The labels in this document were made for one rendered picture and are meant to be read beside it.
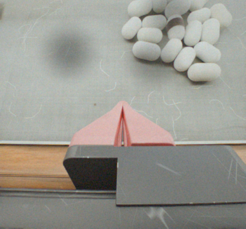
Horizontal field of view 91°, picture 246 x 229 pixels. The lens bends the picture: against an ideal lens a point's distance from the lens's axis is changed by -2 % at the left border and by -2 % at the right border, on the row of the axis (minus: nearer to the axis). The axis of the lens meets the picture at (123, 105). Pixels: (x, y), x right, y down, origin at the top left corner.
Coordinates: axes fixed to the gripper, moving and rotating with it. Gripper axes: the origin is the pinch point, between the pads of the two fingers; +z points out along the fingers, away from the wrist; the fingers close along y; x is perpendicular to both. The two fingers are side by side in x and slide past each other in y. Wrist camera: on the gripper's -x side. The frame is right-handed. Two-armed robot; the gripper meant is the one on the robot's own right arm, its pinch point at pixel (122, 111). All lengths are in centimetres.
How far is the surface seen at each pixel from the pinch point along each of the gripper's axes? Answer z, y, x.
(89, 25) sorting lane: 10.8, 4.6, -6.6
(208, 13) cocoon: 10.0, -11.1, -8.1
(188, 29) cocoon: 8.2, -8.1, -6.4
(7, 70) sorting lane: 5.5, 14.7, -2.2
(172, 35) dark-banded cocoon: 7.6, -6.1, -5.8
